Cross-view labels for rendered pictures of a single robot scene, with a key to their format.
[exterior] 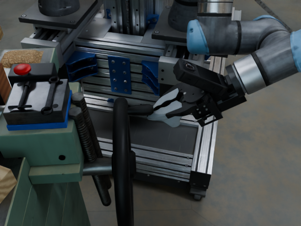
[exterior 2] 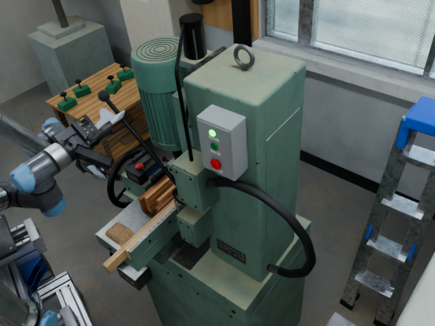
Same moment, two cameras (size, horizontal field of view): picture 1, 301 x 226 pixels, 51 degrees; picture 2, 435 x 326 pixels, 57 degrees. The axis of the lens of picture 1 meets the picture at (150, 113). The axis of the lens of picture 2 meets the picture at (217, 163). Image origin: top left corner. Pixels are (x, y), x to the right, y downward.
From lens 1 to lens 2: 174 cm
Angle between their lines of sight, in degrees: 84
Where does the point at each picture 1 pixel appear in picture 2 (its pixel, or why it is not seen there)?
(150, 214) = (116, 312)
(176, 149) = (56, 308)
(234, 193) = not seen: hidden behind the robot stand
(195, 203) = (85, 295)
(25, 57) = (118, 226)
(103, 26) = not seen: outside the picture
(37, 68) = (133, 168)
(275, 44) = (56, 128)
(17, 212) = not seen: hidden behind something
